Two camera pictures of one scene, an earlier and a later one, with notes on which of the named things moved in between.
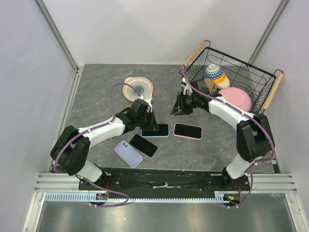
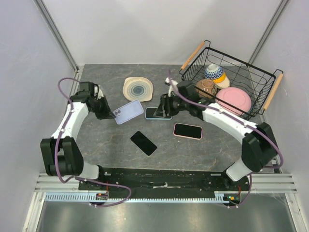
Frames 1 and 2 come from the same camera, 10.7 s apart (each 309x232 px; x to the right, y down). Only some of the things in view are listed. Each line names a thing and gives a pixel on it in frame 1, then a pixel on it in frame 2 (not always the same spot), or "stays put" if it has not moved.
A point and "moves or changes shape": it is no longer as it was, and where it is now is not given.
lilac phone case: x=128 y=153 moves or changes shape
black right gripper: x=177 y=108 to x=162 y=110
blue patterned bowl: x=213 y=71 stays put
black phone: x=144 y=145 moves or changes shape
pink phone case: x=188 y=131 stays put
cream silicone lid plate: x=143 y=85 stays put
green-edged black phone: x=163 y=131 moves or changes shape
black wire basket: x=260 y=84 stays put
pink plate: x=237 y=96 stays put
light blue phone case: x=163 y=132 to x=156 y=118
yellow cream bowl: x=222 y=82 stays put
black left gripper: x=153 y=124 to x=107 y=113
